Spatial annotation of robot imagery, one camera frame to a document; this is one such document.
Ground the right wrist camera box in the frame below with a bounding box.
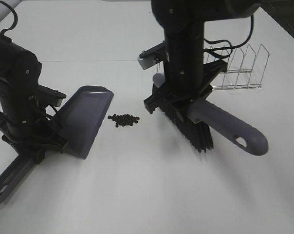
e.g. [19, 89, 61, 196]
[137, 41, 166, 70]

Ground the purple brush with black bristles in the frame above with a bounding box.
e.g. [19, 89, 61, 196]
[152, 74, 269, 156]

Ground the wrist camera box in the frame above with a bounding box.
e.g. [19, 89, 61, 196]
[37, 85, 67, 107]
[137, 41, 166, 70]

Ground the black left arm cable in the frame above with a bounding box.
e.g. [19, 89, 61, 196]
[0, 0, 18, 39]

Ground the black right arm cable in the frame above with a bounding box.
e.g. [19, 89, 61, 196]
[202, 12, 255, 59]

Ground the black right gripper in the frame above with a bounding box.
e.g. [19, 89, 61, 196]
[144, 59, 227, 122]

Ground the chrome wire dish rack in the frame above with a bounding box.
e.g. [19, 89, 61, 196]
[156, 43, 270, 90]

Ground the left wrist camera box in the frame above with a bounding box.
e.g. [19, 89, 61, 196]
[37, 85, 67, 107]

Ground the purple plastic dustpan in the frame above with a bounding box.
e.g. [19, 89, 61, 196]
[0, 86, 113, 203]

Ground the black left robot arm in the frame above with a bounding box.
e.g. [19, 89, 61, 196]
[0, 36, 68, 163]

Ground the dark coffee bean pile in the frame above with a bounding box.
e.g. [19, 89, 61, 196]
[108, 114, 140, 128]

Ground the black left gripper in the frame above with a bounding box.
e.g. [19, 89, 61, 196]
[0, 111, 69, 164]

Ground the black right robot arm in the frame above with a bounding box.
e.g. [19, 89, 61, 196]
[139, 0, 261, 113]

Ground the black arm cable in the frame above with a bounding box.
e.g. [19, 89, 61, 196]
[0, 0, 18, 39]
[202, 12, 255, 59]

